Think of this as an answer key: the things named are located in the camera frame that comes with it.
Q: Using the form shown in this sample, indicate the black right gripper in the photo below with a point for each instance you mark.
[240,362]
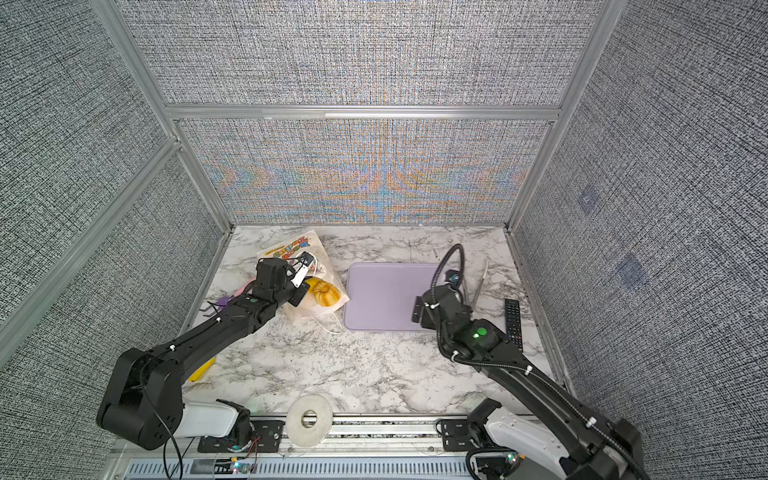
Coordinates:
[425,318]

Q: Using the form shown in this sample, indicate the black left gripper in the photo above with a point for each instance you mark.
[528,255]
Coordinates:
[301,292]

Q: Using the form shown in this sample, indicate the yellow bundt fake bread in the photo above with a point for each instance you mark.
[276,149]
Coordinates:
[325,294]

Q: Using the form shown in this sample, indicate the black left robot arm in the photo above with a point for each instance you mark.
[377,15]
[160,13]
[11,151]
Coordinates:
[143,402]

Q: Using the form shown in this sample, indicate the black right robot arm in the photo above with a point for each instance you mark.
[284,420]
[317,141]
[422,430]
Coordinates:
[571,440]

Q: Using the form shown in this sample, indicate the purple toy garden fork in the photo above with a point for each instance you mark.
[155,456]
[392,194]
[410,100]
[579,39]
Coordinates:
[222,302]

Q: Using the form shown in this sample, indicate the lilac plastic tray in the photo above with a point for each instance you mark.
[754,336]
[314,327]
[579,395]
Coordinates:
[383,296]

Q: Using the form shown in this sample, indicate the black remote control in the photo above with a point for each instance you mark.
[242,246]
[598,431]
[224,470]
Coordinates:
[513,324]

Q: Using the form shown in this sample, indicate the white tape roll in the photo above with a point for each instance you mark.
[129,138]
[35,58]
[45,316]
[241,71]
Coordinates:
[309,420]

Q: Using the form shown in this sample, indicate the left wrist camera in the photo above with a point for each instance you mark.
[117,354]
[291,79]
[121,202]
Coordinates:
[302,265]

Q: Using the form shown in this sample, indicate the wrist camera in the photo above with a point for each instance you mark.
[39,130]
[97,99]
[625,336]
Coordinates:
[454,278]
[302,265]

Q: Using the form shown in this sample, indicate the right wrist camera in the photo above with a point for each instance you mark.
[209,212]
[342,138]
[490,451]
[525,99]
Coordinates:
[454,278]

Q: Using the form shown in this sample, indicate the yellow toy tool handle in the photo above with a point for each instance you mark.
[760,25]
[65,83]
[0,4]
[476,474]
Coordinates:
[201,371]

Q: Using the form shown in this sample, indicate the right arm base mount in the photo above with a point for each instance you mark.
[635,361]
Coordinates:
[483,459]

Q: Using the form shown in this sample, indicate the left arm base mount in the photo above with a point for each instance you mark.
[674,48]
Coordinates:
[256,436]

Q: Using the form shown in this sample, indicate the aluminium front rail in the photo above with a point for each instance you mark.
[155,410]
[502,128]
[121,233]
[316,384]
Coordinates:
[358,446]

